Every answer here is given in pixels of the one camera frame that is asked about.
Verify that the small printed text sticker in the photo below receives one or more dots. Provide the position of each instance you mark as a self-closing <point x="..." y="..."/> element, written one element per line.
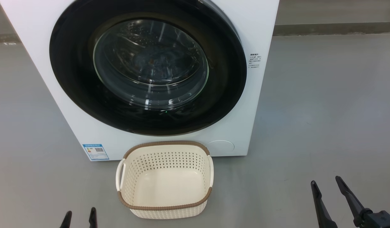
<point x="255" y="60"/>

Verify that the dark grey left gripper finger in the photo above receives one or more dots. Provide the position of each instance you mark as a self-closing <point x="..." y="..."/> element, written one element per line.
<point x="67" y="221"/>
<point x="93" y="219"/>

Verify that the blue energy label sticker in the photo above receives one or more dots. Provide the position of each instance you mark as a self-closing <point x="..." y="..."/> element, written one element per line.
<point x="95" y="152"/>

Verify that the round white filter cover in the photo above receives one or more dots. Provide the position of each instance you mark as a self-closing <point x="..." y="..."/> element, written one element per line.
<point x="220" y="147"/>

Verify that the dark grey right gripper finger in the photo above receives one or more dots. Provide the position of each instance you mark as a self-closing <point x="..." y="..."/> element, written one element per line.
<point x="323" y="215"/>
<point x="350" y="198"/>

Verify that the black round glass washer door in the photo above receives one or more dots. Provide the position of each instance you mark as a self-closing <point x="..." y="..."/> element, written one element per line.
<point x="71" y="63"/>

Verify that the white washing machine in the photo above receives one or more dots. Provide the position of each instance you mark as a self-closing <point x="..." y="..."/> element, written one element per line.
<point x="261" y="110"/>

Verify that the cream perforated laundry basket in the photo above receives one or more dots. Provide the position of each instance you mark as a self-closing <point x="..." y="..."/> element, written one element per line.
<point x="166" y="186"/>

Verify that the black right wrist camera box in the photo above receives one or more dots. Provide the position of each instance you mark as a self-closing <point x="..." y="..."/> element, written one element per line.
<point x="383" y="220"/>

